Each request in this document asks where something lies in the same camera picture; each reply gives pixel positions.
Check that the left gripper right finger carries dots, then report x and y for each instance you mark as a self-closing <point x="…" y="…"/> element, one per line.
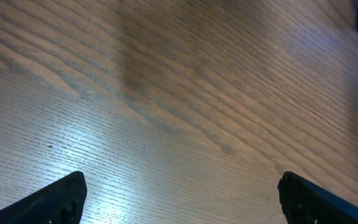
<point x="305" y="202"/>

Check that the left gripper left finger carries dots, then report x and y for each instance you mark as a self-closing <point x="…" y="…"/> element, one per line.
<point x="61" y="202"/>

